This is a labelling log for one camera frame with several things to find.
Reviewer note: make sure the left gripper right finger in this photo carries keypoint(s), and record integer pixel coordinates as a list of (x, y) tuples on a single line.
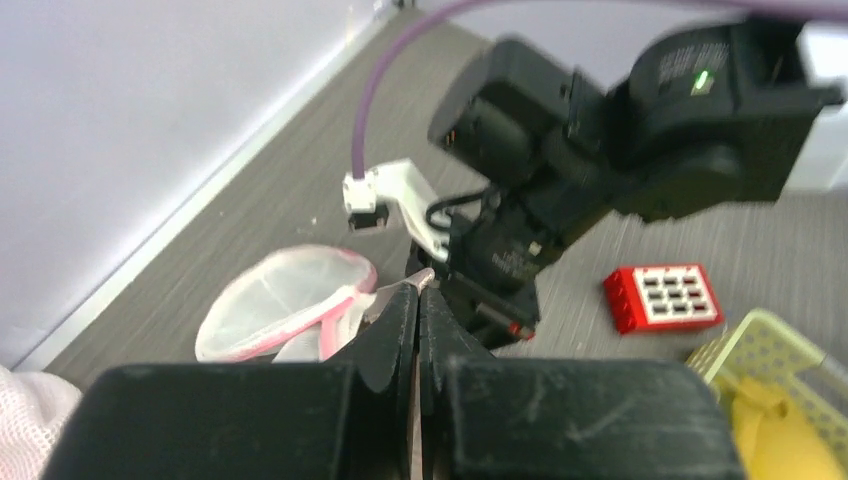
[(440, 339)]

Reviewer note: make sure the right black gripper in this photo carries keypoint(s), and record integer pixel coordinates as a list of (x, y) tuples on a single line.
[(495, 252)]

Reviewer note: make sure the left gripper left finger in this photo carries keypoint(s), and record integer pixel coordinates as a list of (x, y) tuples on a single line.
[(377, 440)]

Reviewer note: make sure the white pink-zipper laundry bag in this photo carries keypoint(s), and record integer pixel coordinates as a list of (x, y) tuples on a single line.
[(301, 303)]

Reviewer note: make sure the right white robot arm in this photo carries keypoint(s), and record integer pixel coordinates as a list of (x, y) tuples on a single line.
[(710, 114)]

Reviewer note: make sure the yellow bra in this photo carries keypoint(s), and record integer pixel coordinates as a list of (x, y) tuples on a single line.
[(781, 427)]

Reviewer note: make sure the white grey-zipper laundry bag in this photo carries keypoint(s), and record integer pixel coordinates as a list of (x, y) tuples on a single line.
[(34, 409)]

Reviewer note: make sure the red toy block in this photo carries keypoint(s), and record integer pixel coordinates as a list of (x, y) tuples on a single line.
[(661, 298)]

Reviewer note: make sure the green plastic basket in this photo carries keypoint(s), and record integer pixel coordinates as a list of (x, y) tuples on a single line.
[(765, 343)]

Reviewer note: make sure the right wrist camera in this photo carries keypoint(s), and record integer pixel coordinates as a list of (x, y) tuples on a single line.
[(396, 185)]

